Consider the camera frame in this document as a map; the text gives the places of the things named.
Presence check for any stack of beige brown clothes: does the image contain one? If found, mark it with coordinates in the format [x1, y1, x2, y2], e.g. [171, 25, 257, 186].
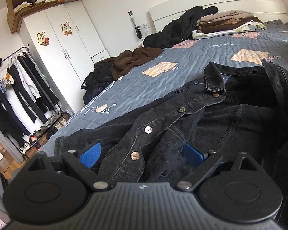
[191, 10, 267, 40]

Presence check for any row of shoes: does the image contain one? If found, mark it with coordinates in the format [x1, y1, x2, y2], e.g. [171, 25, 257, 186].
[19, 109, 71, 155]

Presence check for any black hair brush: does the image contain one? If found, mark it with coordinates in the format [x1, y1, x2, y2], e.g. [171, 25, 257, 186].
[128, 11, 143, 39]

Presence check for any white bed headboard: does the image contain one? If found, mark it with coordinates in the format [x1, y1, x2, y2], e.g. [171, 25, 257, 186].
[148, 0, 288, 33]

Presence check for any black denim jacket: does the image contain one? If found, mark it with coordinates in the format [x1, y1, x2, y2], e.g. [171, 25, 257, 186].
[55, 61, 288, 228]

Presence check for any black crumpled coat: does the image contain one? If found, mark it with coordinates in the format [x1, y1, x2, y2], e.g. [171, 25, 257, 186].
[143, 5, 219, 49]

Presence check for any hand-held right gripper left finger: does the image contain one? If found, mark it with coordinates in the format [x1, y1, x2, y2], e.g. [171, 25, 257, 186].
[26, 142, 110, 192]

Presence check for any cartoon mouse sticker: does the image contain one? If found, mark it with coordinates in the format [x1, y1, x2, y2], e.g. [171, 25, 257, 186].
[36, 31, 50, 47]
[60, 22, 73, 36]

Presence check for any black jacket with diamond patch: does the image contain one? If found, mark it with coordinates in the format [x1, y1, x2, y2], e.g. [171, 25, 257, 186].
[83, 61, 116, 106]

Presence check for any large cardboard box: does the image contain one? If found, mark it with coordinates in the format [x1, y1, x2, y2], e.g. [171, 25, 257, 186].
[5, 0, 59, 34]

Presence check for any blue printed quilt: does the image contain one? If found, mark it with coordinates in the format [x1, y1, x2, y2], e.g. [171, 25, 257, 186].
[40, 20, 288, 154]

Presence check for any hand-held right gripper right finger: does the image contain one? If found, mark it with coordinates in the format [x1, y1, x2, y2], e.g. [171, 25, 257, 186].
[177, 143, 265, 192]

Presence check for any brown crumpled garment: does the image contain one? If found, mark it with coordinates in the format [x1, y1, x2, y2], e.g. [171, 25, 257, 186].
[110, 47, 164, 81]

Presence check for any white wardrobe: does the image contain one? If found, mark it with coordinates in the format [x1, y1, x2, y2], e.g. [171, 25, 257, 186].
[19, 0, 110, 114]

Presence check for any black metal clothes rack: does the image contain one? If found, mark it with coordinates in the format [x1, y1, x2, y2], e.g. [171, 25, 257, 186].
[0, 44, 63, 159]

